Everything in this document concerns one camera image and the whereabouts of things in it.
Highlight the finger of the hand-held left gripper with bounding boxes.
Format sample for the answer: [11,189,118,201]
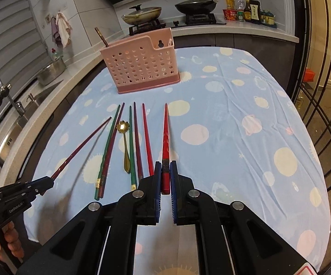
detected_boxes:
[27,176,55,191]
[30,181,55,197]

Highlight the gold flower spoon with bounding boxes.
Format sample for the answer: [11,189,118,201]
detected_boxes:
[116,120,131,174]

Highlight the blue planet print tablecloth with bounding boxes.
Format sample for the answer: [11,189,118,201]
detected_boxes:
[23,47,331,275]

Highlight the beige pan with lid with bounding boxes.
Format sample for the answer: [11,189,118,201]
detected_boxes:
[121,4,162,26]

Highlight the black framed glass door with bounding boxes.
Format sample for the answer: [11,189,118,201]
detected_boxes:
[292,0,331,195]

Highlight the brown handled gold utensil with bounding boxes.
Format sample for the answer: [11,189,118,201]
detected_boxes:
[94,27,108,47]

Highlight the black gas stove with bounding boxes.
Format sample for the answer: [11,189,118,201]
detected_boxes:
[129,13,217,35]

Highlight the person's left hand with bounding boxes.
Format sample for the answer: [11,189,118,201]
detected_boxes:
[0,220,22,261]

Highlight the dark red chopstick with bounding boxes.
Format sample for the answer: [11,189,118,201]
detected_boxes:
[51,116,112,179]
[133,102,144,180]
[98,102,125,199]

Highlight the white hanging towel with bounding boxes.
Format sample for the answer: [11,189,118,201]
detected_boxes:
[56,11,72,49]

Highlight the large dark sauce bottle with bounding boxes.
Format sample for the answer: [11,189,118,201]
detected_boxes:
[250,0,262,22]

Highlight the dark seasoning jars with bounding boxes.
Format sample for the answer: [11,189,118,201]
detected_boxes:
[261,10,276,26]

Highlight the steel sink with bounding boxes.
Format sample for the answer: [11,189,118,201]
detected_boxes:
[0,86,57,178]

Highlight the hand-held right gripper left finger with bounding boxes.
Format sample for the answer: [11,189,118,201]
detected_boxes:
[16,161,162,275]

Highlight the chrome faucet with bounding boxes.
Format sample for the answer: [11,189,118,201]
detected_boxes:
[0,74,25,116]

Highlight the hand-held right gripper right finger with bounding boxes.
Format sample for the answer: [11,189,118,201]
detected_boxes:
[170,161,319,275]

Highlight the red instant noodle cup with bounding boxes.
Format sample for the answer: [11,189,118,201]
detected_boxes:
[222,8,238,21]

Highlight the pink hanging towel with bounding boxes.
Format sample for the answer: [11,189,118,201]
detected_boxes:
[51,17,63,46]

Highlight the steel basin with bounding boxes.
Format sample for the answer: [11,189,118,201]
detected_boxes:
[36,57,67,86]

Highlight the black wok with lid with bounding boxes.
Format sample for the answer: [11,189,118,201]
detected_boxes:
[175,0,218,15]

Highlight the green chopstick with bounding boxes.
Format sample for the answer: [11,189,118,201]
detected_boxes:
[129,105,137,192]
[94,104,121,201]

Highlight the pink perforated utensil holder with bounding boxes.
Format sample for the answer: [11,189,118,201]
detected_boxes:
[99,27,181,94]

